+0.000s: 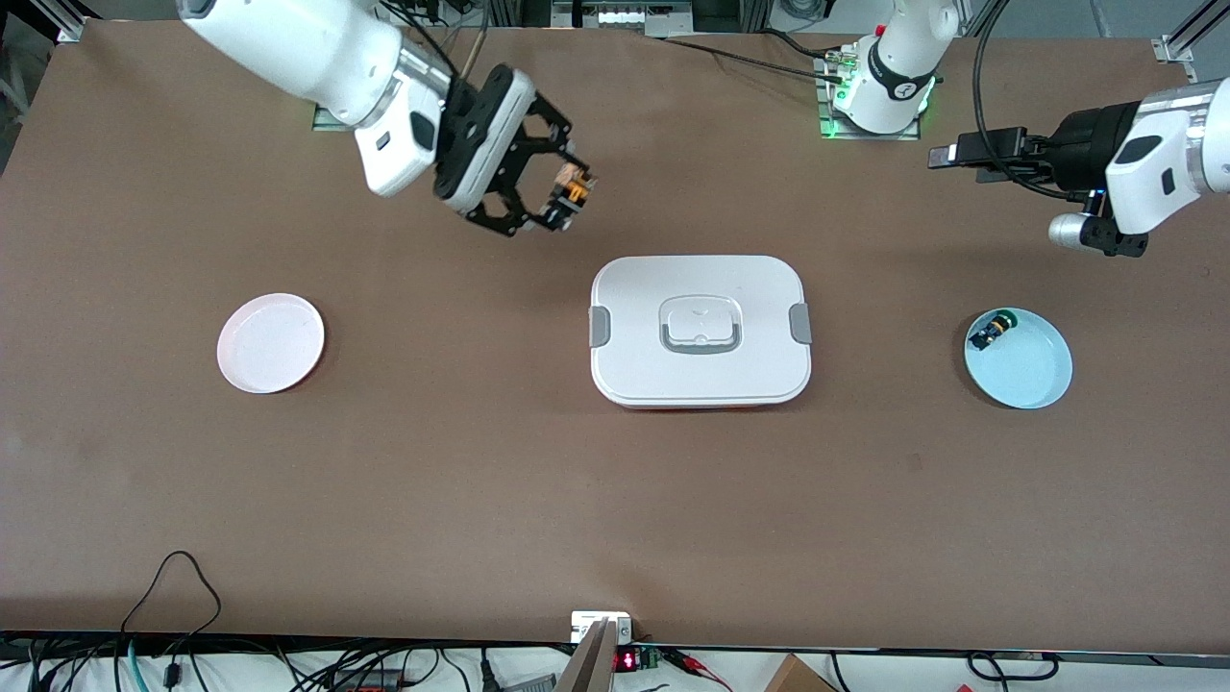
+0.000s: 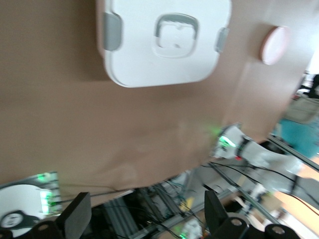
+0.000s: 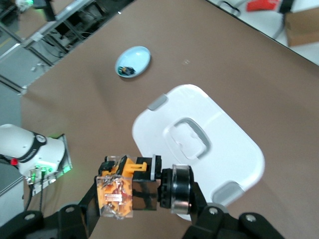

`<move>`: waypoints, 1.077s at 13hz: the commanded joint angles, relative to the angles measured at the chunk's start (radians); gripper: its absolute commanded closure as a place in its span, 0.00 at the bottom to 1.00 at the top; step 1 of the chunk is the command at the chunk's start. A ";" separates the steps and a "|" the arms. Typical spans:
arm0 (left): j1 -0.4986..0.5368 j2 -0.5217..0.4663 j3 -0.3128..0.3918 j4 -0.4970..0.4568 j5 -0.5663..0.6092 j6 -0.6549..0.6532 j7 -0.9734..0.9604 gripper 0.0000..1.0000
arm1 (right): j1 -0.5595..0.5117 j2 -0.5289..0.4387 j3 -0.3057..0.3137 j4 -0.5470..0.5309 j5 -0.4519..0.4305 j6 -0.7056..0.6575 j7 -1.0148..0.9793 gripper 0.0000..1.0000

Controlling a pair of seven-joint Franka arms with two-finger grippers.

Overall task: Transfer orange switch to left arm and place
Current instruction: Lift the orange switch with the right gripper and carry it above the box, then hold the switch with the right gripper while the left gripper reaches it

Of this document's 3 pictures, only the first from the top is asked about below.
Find orange push button switch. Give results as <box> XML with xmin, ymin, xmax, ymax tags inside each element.
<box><xmin>551</xmin><ymin>161</ymin><xmax>591</xmax><ymax>220</ymax></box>

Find white lunch box grey clasps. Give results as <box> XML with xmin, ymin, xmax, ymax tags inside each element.
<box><xmin>588</xmin><ymin>254</ymin><xmax>814</xmax><ymax>411</ymax></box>

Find brown cardboard box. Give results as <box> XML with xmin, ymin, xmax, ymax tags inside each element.
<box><xmin>764</xmin><ymin>654</ymin><xmax>839</xmax><ymax>692</ymax></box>

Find white power strip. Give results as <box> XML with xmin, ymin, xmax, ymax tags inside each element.
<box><xmin>553</xmin><ymin>0</ymin><xmax>695</xmax><ymax>30</ymax></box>

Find black blue small component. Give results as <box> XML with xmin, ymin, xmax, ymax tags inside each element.
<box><xmin>969</xmin><ymin>312</ymin><xmax>1020</xmax><ymax>352</ymax></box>

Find light blue round plate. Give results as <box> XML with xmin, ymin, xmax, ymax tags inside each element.
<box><xmin>964</xmin><ymin>307</ymin><xmax>1073</xmax><ymax>410</ymax></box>

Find pink round plate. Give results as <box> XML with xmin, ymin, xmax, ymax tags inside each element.
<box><xmin>216</xmin><ymin>292</ymin><xmax>326</xmax><ymax>395</ymax></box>

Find grey aluminium profile bar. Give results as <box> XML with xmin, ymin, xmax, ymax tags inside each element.
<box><xmin>555</xmin><ymin>620</ymin><xmax>618</xmax><ymax>692</ymax></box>

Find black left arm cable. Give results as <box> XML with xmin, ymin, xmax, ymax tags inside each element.
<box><xmin>972</xmin><ymin>0</ymin><xmax>1096</xmax><ymax>201</ymax></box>

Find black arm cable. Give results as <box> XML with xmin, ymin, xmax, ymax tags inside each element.
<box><xmin>380</xmin><ymin>0</ymin><xmax>489</xmax><ymax>87</ymax></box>
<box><xmin>972</xmin><ymin>0</ymin><xmax>1096</xmax><ymax>201</ymax></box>

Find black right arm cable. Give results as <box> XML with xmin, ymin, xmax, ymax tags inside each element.
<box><xmin>380</xmin><ymin>0</ymin><xmax>489</xmax><ymax>87</ymax></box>

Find aluminium corner bracket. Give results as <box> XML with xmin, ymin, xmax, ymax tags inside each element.
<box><xmin>1151</xmin><ymin>0</ymin><xmax>1230</xmax><ymax>87</ymax></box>
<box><xmin>38</xmin><ymin>0</ymin><xmax>102</xmax><ymax>45</ymax></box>

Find black cable across table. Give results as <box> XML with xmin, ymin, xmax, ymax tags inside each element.
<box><xmin>653</xmin><ymin>35</ymin><xmax>851</xmax><ymax>84</ymax></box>

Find small white bracket device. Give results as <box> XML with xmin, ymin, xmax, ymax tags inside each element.
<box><xmin>570</xmin><ymin>611</ymin><xmax>633</xmax><ymax>643</ymax></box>

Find thin black looped cable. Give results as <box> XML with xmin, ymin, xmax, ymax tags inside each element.
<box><xmin>120</xmin><ymin>550</ymin><xmax>224</xmax><ymax>664</ymax></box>

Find black flat cable loop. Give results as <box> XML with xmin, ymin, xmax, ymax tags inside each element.
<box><xmin>966</xmin><ymin>652</ymin><xmax>1060</xmax><ymax>683</ymax></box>

